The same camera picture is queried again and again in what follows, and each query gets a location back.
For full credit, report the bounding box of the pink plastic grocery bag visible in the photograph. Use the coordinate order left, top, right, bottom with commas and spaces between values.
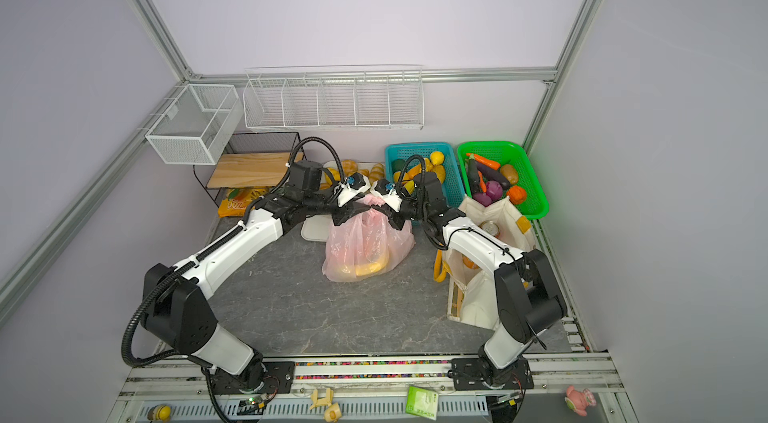
322, 195, 415, 283

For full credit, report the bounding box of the white canvas tote bag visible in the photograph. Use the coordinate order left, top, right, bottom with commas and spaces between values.
433, 197, 537, 330

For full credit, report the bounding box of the red cola can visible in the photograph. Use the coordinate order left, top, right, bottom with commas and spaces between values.
480, 221, 501, 238

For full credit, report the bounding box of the yellow banana bunch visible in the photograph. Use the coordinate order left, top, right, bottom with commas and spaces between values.
342, 255, 389, 281

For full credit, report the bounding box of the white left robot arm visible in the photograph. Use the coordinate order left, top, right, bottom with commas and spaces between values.
120, 138, 370, 392

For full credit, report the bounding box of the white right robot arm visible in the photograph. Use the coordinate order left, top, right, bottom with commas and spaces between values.
373, 155, 567, 390

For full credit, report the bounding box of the teal plastic basket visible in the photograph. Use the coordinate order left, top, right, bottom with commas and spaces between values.
385, 142, 465, 207

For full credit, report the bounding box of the white bread tray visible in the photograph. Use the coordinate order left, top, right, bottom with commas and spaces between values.
300, 160, 386, 244

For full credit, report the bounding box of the yellow lemon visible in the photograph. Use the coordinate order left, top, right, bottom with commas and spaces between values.
429, 151, 445, 167

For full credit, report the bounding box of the orange snack packet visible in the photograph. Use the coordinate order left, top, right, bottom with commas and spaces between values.
217, 187, 268, 218

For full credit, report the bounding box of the dark green cucumber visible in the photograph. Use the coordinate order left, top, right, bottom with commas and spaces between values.
466, 158, 485, 197

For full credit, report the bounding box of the round bread roll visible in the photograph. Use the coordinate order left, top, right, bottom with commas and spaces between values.
342, 159, 359, 176

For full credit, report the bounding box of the small purple onion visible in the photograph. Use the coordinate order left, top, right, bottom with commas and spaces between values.
485, 181, 506, 202

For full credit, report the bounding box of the long dark eggplant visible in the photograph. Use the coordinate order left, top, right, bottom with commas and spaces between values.
476, 161, 511, 191

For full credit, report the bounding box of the orange carrot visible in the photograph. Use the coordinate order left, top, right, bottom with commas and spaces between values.
467, 153, 501, 171

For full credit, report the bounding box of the brown potato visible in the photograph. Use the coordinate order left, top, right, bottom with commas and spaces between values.
499, 164, 519, 186

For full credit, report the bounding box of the green plastic basket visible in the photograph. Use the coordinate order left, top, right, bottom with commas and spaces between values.
456, 141, 550, 220

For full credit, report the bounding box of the white mesh box basket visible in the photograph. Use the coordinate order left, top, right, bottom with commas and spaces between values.
146, 84, 244, 166

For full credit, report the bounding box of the green card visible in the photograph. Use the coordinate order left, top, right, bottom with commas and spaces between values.
405, 386, 439, 421

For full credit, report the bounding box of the pink toy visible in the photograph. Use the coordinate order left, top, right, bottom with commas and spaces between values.
564, 386, 597, 417

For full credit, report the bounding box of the black wire shelf rack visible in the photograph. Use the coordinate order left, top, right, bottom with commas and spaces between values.
192, 131, 301, 207

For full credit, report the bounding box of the white wire wall basket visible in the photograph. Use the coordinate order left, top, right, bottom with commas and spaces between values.
242, 65, 425, 132

